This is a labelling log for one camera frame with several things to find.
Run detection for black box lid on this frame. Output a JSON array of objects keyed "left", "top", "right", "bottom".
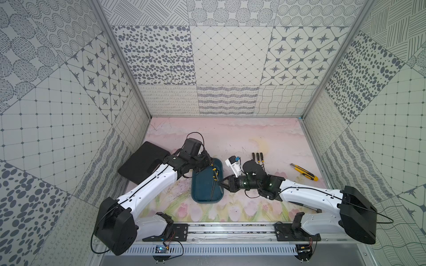
[{"left": 118, "top": 141, "right": 170, "bottom": 185}]

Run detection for perforated cable duct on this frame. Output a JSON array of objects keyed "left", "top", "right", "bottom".
[{"left": 124, "top": 243, "right": 297, "bottom": 256}]

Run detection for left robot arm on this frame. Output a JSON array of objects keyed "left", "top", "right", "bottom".
[{"left": 92, "top": 137, "right": 213, "bottom": 256}]

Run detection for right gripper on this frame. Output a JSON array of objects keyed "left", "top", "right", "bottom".
[{"left": 217, "top": 174, "right": 260, "bottom": 194}]

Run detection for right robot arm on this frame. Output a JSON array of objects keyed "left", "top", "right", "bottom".
[{"left": 220, "top": 156, "right": 378, "bottom": 244}]

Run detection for small green circuit board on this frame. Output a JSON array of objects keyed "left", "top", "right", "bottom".
[{"left": 155, "top": 245, "right": 169, "bottom": 254}]

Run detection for yellow utility knife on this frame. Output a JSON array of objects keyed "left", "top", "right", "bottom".
[{"left": 290, "top": 164, "right": 318, "bottom": 181}]

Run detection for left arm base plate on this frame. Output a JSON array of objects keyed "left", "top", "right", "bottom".
[{"left": 143, "top": 223, "right": 189, "bottom": 242}]

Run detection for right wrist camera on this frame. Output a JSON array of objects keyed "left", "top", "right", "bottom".
[{"left": 225, "top": 156, "right": 243, "bottom": 177}]

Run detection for teal plastic storage box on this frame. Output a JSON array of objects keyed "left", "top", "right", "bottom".
[{"left": 191, "top": 158, "right": 224, "bottom": 204}]

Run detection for aluminium mounting rail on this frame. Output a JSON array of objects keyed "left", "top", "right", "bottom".
[{"left": 94, "top": 222, "right": 367, "bottom": 245}]

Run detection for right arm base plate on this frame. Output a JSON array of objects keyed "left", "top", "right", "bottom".
[{"left": 274, "top": 222, "right": 321, "bottom": 242}]

